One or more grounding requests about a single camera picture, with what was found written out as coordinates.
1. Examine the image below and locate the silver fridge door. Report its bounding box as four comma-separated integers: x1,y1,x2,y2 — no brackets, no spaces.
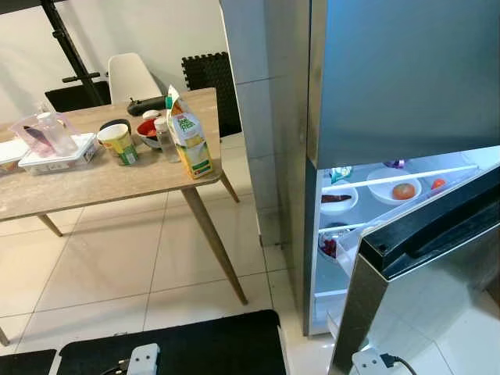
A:
330,166,500,375

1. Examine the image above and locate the silver two-door fridge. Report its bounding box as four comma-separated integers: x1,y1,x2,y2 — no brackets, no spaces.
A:
277,0,500,337

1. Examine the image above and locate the red tomato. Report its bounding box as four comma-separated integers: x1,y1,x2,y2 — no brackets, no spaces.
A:
392,183,416,201

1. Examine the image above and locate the white bowl with tomato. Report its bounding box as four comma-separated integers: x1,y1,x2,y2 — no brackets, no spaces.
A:
367,168,423,205

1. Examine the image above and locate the green snack packet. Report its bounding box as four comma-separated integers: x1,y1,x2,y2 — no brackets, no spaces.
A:
328,166,354,184

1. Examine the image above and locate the white bowl with sausage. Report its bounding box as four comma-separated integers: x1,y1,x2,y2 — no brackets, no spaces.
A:
320,186,360,216

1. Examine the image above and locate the black foam puzzle mat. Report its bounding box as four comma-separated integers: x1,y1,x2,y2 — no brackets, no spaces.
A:
181,52,243,139

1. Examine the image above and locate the yellow green juice carton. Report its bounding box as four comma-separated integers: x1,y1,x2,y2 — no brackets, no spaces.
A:
166,84,214,180

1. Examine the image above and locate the large black floor mat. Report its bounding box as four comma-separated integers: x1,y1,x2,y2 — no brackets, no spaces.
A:
56,309,286,375

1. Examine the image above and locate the black game controller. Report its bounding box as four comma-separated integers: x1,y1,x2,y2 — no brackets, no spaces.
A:
127,95,169,118

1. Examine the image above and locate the yellow green noodle cup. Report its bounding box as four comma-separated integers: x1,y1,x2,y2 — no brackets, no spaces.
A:
97,123,140,166

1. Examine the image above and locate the white plastic chair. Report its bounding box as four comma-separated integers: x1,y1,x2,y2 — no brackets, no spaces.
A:
107,52,163,106

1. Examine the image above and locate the light wooden dining table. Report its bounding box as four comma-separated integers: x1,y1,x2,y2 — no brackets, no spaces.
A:
0,87,249,348

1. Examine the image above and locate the black bench pad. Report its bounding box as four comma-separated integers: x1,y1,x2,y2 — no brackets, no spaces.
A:
45,80,112,113

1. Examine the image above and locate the white lidded food container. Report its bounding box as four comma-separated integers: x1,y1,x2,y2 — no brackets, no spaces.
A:
0,139,30,174
17,133,98,175

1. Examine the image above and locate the black metal rack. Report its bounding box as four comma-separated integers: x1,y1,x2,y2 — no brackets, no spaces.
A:
39,0,110,106

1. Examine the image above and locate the clear purple-tinted plastic jug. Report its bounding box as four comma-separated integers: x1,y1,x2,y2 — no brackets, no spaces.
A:
8,113,59,157

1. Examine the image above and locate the small black floor mat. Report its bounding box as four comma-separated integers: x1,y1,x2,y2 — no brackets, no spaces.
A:
0,349,57,375

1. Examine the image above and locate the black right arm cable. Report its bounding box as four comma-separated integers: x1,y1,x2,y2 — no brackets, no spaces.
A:
381,355,420,375

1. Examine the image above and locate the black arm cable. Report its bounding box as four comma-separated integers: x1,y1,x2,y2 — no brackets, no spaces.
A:
100,358,132,375
381,355,420,375

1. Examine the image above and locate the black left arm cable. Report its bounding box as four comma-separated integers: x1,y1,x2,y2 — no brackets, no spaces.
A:
100,358,132,375

